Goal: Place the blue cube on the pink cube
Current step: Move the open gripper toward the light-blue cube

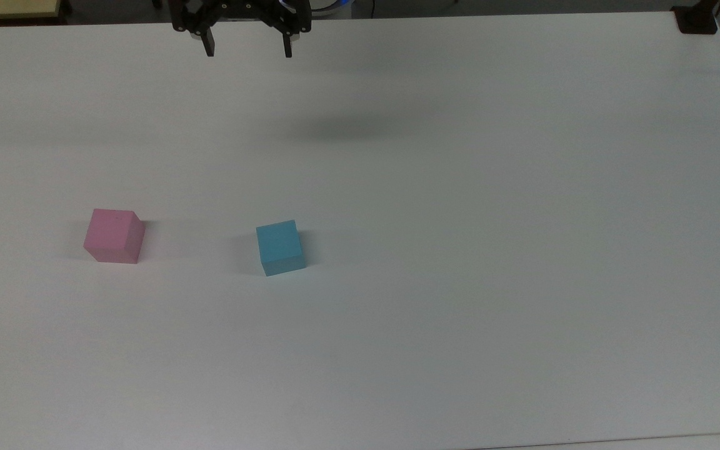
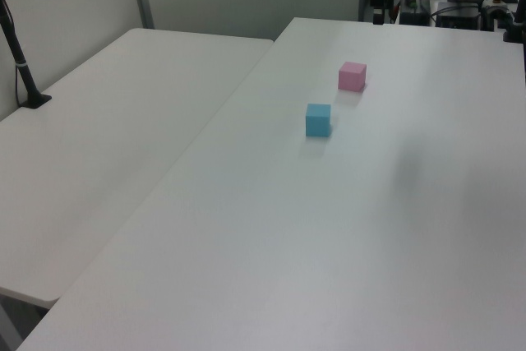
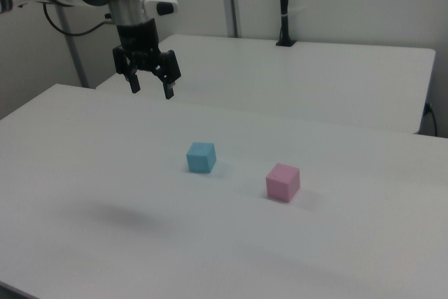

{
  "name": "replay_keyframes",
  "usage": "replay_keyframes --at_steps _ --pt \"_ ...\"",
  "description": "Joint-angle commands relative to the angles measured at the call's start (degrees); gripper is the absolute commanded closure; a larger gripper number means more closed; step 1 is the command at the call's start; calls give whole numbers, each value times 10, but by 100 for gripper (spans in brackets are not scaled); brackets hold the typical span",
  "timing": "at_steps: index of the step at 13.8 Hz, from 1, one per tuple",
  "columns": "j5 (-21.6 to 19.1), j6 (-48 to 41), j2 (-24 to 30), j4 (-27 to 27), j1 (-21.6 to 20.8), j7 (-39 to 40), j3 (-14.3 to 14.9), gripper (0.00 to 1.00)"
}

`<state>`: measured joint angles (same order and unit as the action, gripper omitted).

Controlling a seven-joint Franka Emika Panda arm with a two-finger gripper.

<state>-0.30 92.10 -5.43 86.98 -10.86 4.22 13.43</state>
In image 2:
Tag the small black box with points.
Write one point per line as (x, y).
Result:
(414, 18)

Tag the black clamp stand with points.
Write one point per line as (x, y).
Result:
(515, 24)

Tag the pink cube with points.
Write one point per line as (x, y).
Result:
(350, 77)

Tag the black camera stand pole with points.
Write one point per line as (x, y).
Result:
(18, 61)

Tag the black electronic device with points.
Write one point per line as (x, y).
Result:
(458, 16)

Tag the blue cube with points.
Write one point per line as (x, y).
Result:
(317, 121)

